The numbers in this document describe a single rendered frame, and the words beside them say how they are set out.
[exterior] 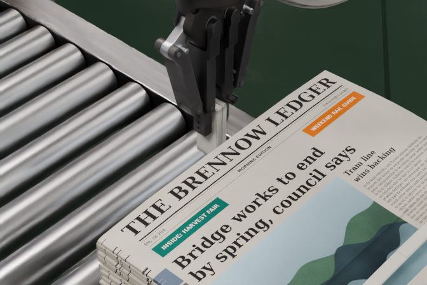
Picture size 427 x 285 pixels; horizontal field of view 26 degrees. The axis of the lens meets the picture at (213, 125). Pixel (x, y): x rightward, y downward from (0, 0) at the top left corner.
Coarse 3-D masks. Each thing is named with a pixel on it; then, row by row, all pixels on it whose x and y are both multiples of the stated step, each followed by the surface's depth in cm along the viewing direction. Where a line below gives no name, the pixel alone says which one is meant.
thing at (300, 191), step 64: (256, 128) 79; (320, 128) 79; (384, 128) 79; (192, 192) 74; (256, 192) 73; (320, 192) 73; (384, 192) 74; (128, 256) 69; (192, 256) 68; (256, 256) 68; (320, 256) 69
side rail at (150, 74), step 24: (0, 0) 138; (24, 0) 137; (48, 0) 137; (48, 24) 132; (72, 24) 132; (96, 48) 128; (120, 48) 128; (120, 72) 124; (144, 72) 124; (168, 96) 120; (192, 120) 118; (240, 120) 116
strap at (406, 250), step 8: (424, 224) 69; (416, 232) 68; (424, 232) 69; (408, 240) 68; (416, 240) 68; (424, 240) 68; (400, 248) 67; (408, 248) 67; (416, 248) 67; (392, 256) 67; (400, 256) 67; (408, 256) 67; (384, 264) 66; (392, 264) 66; (400, 264) 66; (376, 272) 66; (384, 272) 66; (392, 272) 66; (368, 280) 65; (376, 280) 65; (384, 280) 65
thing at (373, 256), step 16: (416, 208) 73; (400, 224) 71; (416, 224) 71; (384, 240) 70; (400, 240) 70; (368, 256) 69; (384, 256) 69; (416, 256) 69; (352, 272) 67; (368, 272) 67; (400, 272) 67; (416, 272) 67
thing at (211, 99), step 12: (216, 24) 84; (216, 36) 85; (192, 48) 88; (204, 48) 87; (216, 48) 86; (192, 60) 89; (204, 60) 87; (204, 72) 88; (204, 84) 89; (204, 96) 90; (204, 108) 91
